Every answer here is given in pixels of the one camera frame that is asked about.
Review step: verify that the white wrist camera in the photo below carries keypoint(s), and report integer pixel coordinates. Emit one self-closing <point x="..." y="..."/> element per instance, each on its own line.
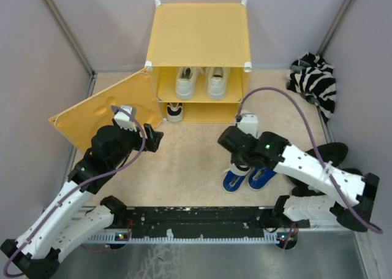
<point x="123" y="120"/>
<point x="248" y="123"/>

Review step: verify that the blue canvas shoe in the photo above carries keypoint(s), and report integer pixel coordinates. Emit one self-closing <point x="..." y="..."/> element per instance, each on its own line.
<point x="259" y="177"/>
<point x="233" y="180"/>

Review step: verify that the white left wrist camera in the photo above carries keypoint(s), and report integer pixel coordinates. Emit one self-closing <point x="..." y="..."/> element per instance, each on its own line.
<point x="123" y="120"/>

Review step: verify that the black sneaker upper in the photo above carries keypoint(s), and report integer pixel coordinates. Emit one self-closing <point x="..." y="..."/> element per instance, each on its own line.
<point x="334" y="152"/>

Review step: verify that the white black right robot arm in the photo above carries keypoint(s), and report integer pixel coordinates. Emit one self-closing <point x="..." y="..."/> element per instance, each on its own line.
<point x="353" y="194"/>

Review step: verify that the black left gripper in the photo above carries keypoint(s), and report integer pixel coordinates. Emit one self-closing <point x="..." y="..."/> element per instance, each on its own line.
<point x="153" y="138"/>

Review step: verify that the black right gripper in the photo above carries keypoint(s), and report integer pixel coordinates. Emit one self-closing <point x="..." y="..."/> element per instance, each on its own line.
<point x="235" y="158"/>

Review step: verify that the white sneaker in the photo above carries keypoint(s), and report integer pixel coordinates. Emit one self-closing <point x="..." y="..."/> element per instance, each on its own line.
<point x="217" y="81"/>
<point x="186" y="80"/>

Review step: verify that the black white canvas shoe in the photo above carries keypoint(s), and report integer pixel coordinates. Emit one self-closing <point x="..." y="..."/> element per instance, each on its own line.
<point x="239" y="170"/>
<point x="175" y="111"/>

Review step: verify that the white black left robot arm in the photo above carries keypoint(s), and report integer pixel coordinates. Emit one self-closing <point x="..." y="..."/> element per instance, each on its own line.
<point x="39" y="251"/>

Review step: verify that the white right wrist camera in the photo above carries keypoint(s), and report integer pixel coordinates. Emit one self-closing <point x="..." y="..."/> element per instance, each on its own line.
<point x="248" y="123"/>

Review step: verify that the yellow cabinet door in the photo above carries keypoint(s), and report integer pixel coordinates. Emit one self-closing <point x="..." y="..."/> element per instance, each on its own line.
<point x="79" y="123"/>

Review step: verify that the black white striped cloth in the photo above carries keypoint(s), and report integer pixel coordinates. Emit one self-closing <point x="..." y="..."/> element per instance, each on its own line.
<point x="312" y="78"/>

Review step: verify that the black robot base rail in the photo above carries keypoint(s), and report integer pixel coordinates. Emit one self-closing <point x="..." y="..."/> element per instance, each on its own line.
<point x="198" y="225"/>

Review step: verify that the yellow plastic shoe cabinet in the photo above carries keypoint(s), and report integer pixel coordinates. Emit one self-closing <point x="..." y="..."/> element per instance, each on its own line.
<point x="212" y="34"/>

